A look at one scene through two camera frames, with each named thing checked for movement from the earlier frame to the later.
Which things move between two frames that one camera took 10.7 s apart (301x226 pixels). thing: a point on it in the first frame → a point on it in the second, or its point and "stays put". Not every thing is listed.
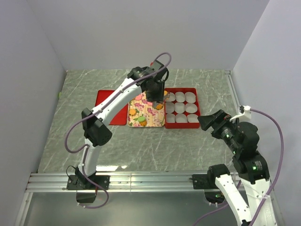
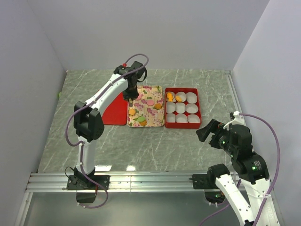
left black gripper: x=159 y=97 → x=132 y=95
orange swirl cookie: x=159 y=106 stays put
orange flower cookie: x=132 y=111 stays put
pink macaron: x=138 y=97 stays put
